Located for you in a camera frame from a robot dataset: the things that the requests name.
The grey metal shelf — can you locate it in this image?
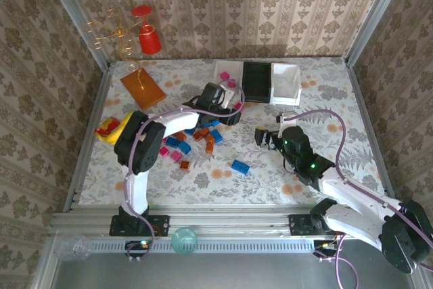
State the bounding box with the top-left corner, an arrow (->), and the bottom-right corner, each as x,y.
32,234 -> 424,289

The red wine glass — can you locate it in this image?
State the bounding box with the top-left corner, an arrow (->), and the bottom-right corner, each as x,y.
131,4 -> 162,55

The aluminium side rail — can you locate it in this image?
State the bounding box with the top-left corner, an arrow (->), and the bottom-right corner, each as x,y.
344,60 -> 400,210
63,65 -> 112,214

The clear plastic cup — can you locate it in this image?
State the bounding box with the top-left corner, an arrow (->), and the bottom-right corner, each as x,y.
55,234 -> 93,262

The grey slotted cable duct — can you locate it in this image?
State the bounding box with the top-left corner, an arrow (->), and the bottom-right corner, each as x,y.
81,238 -> 317,254

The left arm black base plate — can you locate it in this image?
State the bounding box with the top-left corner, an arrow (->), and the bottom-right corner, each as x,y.
108,214 -> 170,238

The aluminium frame post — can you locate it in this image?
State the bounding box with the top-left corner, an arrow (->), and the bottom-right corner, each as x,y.
37,0 -> 111,70
344,0 -> 412,66

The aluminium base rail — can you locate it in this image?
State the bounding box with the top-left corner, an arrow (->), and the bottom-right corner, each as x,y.
49,206 -> 412,236

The red and yellow toy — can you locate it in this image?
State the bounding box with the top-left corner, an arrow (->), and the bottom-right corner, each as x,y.
94,116 -> 121,136

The teal glass cup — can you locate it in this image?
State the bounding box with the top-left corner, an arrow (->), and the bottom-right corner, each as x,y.
170,227 -> 198,255

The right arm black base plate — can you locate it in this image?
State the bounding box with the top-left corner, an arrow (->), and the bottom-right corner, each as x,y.
288,213 -> 339,236

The white container for pink bricks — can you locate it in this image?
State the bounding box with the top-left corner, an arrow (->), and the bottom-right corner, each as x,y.
214,60 -> 245,100

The small black connector board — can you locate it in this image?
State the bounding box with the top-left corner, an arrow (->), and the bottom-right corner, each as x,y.
313,240 -> 341,259
124,240 -> 152,259

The yellow toy banana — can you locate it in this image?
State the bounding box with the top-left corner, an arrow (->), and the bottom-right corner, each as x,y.
97,112 -> 133,146

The floral tablecloth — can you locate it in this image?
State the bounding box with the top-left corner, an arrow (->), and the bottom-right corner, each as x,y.
77,57 -> 388,207

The large blue lego brick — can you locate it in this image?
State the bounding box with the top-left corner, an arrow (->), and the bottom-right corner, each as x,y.
231,159 -> 251,175

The white container for orange bricks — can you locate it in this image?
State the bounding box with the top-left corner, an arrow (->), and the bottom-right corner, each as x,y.
270,62 -> 302,106

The black container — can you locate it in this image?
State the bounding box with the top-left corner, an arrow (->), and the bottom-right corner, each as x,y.
239,60 -> 273,104

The gold wire stand wooden base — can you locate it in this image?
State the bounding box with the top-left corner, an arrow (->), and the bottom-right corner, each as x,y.
84,9 -> 168,111

